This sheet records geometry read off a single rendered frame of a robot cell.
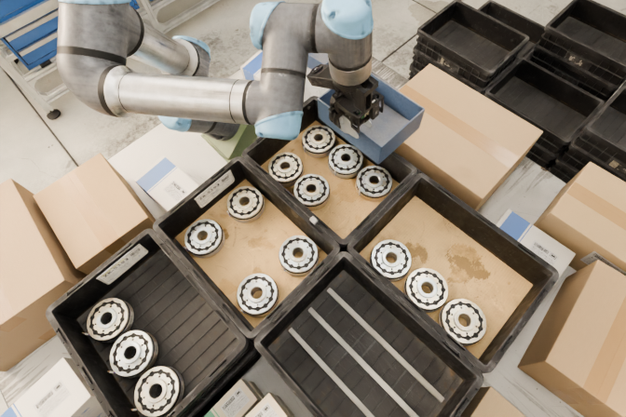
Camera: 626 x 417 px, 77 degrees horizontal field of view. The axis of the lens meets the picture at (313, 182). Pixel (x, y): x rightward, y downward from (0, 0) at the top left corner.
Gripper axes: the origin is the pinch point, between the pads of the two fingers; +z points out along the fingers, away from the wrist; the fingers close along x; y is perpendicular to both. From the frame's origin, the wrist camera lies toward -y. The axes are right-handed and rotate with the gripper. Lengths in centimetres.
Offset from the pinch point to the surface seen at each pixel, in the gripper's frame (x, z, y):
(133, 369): -73, 19, 2
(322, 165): -2.7, 28.7, -10.0
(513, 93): 102, 84, 2
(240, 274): -41.0, 24.9, -0.3
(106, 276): -66, 16, -20
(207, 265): -46, 24, -8
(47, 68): -55, 77, -192
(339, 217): -10.9, 27.8, 5.8
